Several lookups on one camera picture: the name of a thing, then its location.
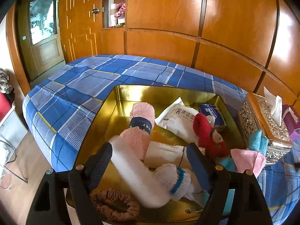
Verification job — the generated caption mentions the purple carton box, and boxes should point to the purple carton box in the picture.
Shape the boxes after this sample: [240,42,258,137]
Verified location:
[281,104,300,143]

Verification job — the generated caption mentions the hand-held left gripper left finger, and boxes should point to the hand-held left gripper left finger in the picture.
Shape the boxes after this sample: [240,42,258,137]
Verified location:
[25,142,113,225]

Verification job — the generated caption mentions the wooden wardrobe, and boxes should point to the wooden wardrobe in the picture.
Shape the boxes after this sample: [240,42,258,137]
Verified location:
[101,0,300,113]

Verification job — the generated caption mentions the red cloth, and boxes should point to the red cloth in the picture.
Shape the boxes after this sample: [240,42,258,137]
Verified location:
[0,92,14,122]

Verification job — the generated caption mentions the white tissue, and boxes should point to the white tissue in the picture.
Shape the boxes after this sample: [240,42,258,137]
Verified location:
[264,86,283,127]

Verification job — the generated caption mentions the gold metal tray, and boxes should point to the gold metal tray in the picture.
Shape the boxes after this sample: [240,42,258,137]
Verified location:
[66,84,246,223]

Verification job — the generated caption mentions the silver embossed tissue box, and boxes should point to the silver embossed tissue box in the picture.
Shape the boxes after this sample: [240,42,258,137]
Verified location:
[238,92,293,166]

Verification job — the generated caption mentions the white metal rack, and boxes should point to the white metal rack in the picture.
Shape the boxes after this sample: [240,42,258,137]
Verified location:
[0,105,29,190]

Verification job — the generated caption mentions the blue tissue packet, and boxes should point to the blue tissue packet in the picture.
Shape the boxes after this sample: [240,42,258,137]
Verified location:
[199,103,227,132]

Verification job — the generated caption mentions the dark patterned cloth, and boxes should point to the dark patterned cloth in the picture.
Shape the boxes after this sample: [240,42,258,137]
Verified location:
[0,68,14,94]

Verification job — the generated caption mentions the red sock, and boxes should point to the red sock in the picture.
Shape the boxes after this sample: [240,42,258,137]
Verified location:
[193,113,230,163]

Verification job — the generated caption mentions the pink spotted plush toy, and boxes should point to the pink spotted plush toy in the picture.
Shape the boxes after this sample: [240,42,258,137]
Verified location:
[114,0,127,18]

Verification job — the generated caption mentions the beige towel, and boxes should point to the beige towel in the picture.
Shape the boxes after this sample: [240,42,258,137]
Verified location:
[143,141,202,169]

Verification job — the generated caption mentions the pink towel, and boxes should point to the pink towel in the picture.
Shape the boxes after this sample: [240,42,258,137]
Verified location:
[118,102,155,162]

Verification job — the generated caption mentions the blue plaid sheet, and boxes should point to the blue plaid sheet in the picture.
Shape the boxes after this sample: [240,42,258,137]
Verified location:
[22,54,300,225]

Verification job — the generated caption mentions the brown pink scrunchie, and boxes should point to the brown pink scrunchie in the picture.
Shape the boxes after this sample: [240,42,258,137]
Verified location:
[90,188,140,221]

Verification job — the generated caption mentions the wooden glass door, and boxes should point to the wooden glass door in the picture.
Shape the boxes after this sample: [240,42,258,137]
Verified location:
[16,0,66,81]

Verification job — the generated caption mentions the blue plush toy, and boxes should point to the blue plush toy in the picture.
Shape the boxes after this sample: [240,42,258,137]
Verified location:
[220,129,269,179]

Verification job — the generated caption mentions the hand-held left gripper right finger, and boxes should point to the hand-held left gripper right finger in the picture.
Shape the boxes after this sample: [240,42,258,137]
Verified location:
[187,142,273,225]

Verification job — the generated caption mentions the wooden door gold inlay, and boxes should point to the wooden door gold inlay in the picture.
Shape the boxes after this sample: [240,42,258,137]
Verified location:
[58,0,105,64]

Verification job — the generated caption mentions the white box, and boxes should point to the white box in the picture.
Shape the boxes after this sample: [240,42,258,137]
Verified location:
[110,3,118,26]

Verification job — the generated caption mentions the white sock blue stripe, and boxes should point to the white sock blue stripe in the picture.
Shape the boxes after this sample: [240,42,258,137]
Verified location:
[153,163,204,202]

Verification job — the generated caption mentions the white wet wipes packet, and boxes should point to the white wet wipes packet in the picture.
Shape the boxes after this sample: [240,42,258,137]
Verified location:
[155,97,200,143]

